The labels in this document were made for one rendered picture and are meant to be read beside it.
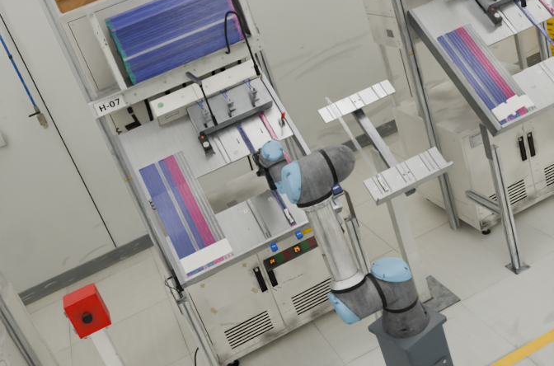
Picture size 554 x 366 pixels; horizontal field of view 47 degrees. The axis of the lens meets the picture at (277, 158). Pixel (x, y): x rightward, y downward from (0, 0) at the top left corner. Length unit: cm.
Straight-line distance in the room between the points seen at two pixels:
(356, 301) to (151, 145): 117
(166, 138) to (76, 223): 182
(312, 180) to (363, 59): 287
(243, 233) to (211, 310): 53
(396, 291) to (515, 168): 153
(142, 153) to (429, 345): 136
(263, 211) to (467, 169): 113
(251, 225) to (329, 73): 223
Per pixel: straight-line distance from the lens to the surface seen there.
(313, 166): 187
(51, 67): 417
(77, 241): 449
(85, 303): 260
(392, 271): 202
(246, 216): 255
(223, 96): 273
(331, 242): 194
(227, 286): 290
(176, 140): 272
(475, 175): 327
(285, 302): 303
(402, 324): 212
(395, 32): 329
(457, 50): 302
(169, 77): 272
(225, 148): 268
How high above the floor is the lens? 193
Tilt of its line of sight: 22 degrees down
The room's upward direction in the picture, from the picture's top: 20 degrees counter-clockwise
